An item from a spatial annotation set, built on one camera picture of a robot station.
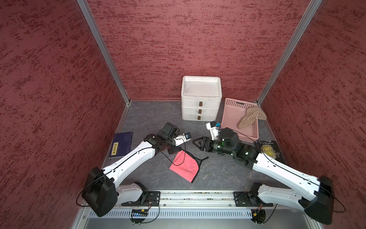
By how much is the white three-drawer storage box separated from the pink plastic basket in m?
0.09

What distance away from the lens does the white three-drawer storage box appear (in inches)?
36.5

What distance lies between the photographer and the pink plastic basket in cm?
103
